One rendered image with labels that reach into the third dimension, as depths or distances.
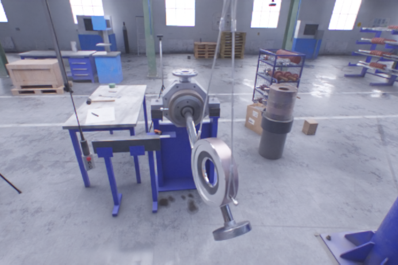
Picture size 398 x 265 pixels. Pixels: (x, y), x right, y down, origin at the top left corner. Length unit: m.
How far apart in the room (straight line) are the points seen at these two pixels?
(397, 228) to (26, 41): 15.91
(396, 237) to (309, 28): 12.69
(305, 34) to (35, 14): 14.32
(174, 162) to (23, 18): 13.84
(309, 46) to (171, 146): 12.44
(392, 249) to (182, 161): 2.06
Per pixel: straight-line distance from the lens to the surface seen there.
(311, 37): 14.34
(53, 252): 2.58
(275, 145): 3.38
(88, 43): 12.83
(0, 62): 9.78
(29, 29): 15.63
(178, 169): 2.81
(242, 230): 1.13
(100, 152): 2.25
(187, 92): 2.09
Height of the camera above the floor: 1.90
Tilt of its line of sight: 28 degrees down
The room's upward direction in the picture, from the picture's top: 2 degrees clockwise
